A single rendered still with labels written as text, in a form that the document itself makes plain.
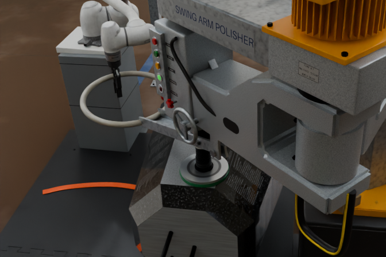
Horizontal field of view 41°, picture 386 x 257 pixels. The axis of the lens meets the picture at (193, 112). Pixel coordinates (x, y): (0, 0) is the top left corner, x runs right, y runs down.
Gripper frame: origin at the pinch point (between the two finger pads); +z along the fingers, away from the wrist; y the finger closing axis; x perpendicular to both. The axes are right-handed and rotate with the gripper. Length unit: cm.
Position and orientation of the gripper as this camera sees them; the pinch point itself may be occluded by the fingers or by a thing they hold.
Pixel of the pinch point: (118, 89)
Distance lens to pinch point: 294.4
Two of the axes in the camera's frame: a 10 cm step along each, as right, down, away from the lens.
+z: 0.3, 8.1, 5.9
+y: 3.7, 5.4, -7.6
